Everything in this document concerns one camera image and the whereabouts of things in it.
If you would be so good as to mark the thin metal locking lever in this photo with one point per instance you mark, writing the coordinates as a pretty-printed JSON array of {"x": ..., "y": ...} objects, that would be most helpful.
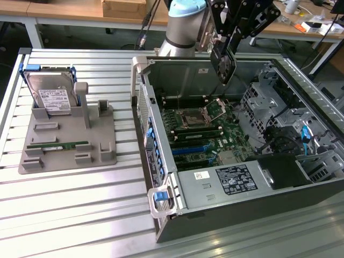
[{"x": 179, "y": 102}]

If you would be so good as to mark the silver chipset heatsink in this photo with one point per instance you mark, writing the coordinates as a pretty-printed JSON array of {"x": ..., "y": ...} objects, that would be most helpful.
[{"x": 228, "y": 157}]

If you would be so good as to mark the perforated metal disk bay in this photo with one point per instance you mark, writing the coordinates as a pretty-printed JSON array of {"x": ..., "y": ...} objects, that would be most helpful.
[{"x": 258, "y": 113}]

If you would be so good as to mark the cardboard box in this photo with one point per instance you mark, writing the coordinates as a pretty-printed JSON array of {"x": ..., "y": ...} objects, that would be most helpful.
[{"x": 123, "y": 8}]

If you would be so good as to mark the blue card retention latch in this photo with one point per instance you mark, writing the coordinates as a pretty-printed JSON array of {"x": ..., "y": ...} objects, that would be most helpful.
[{"x": 150, "y": 133}]

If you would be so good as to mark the black monitor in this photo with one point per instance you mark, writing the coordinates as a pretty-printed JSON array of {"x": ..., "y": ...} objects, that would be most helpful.
[{"x": 337, "y": 5}]

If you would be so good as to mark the black RAM slot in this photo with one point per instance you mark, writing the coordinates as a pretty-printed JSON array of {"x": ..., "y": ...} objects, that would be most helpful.
[
  {"x": 197, "y": 128},
  {"x": 185, "y": 100},
  {"x": 185, "y": 105},
  {"x": 185, "y": 97}
]

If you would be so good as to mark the orange small item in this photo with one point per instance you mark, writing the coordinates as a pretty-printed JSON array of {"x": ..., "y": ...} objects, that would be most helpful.
[{"x": 299, "y": 27}]

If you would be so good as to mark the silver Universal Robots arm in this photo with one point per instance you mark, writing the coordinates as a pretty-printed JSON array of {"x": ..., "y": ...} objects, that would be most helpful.
[{"x": 182, "y": 29}]

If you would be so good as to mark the green RAM stick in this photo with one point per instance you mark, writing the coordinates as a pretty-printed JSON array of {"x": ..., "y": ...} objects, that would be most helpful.
[
  {"x": 201, "y": 135},
  {"x": 59, "y": 146}
]

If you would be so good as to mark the blue release latch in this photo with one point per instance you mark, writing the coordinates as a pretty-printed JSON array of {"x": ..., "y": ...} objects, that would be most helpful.
[{"x": 160, "y": 196}]

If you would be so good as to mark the black plastic cover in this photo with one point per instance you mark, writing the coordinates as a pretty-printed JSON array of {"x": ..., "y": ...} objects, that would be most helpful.
[{"x": 285, "y": 172}]

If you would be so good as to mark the Nvidia Quadro graphics card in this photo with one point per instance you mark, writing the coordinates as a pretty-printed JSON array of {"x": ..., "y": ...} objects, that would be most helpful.
[{"x": 224, "y": 67}]

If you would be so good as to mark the wooden desk white frame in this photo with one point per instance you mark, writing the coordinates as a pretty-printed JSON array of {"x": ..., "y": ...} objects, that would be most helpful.
[{"x": 27, "y": 8}]

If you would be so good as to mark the metal socket cover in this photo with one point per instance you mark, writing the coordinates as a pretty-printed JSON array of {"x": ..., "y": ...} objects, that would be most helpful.
[{"x": 217, "y": 100}]

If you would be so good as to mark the open black PC case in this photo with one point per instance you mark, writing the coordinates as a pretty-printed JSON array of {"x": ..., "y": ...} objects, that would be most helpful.
[{"x": 242, "y": 220}]

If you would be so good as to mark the grey metal chassis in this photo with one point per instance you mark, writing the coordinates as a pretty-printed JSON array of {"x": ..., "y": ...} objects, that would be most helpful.
[{"x": 332, "y": 94}]

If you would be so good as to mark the white flat box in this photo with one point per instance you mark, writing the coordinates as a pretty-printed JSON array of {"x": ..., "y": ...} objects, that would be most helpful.
[{"x": 325, "y": 28}]

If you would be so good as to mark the grey power supply unit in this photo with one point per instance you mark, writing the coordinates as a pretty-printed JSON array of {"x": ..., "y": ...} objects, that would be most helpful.
[{"x": 199, "y": 193}]

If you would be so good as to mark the grey plastic parts rack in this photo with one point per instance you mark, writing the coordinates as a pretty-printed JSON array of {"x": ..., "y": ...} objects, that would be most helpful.
[{"x": 67, "y": 158}]

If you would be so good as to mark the hard disk with blue carrier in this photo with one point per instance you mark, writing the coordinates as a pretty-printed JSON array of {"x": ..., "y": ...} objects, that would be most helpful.
[{"x": 53, "y": 91}]

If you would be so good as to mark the cluttered wooden desk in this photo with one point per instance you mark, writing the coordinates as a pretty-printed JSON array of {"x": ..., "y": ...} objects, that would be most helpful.
[{"x": 295, "y": 36}]

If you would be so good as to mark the black expansion slot blue clip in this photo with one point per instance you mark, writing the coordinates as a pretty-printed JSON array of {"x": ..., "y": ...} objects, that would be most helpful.
[{"x": 193, "y": 162}]

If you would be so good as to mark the white cylinder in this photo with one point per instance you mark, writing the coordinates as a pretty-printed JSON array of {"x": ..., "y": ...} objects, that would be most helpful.
[{"x": 291, "y": 6}]

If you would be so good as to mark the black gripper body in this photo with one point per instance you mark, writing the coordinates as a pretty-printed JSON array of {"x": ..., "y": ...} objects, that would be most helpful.
[{"x": 242, "y": 10}]

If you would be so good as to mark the CPU socket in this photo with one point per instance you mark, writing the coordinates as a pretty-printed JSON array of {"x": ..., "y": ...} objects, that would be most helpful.
[{"x": 194, "y": 118}]

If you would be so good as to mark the green Dell motherboard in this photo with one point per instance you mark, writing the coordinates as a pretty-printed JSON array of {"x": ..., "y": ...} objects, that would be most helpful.
[{"x": 233, "y": 134}]

